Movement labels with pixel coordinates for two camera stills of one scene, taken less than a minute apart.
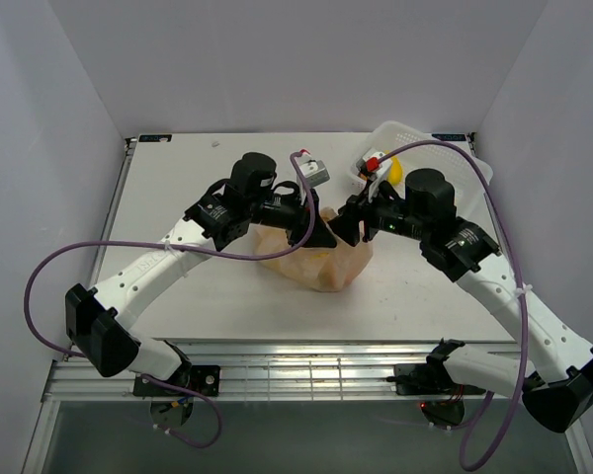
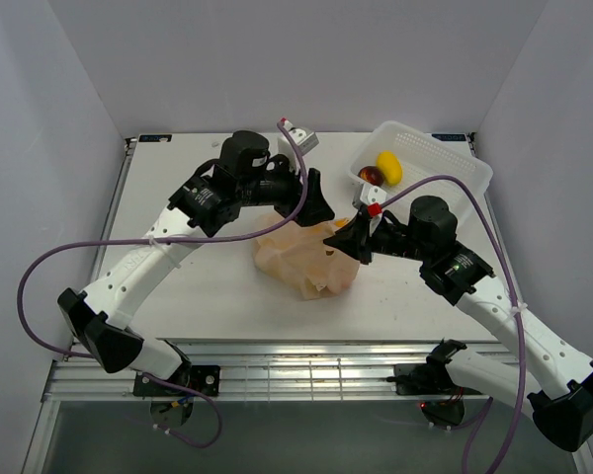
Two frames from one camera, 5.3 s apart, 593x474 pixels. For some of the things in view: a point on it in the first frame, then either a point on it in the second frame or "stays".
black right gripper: (349, 216) -> (356, 237)
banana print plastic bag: (320, 268) stays
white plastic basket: (389, 135) stays
